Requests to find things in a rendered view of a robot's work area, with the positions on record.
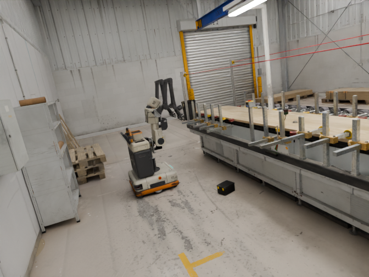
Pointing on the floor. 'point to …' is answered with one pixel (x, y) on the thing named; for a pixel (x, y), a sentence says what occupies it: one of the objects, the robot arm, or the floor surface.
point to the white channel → (264, 43)
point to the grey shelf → (48, 164)
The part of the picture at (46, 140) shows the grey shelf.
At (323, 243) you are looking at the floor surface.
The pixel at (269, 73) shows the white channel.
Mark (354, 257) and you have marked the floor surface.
